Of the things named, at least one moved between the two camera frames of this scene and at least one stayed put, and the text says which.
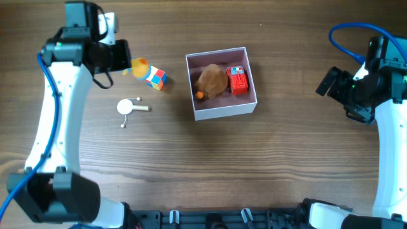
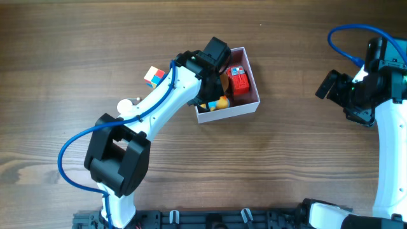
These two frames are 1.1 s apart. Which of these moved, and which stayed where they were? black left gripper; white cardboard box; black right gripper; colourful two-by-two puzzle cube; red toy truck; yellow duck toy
Moved: yellow duck toy; black left gripper
Stayed: black right gripper; colourful two-by-two puzzle cube; red toy truck; white cardboard box
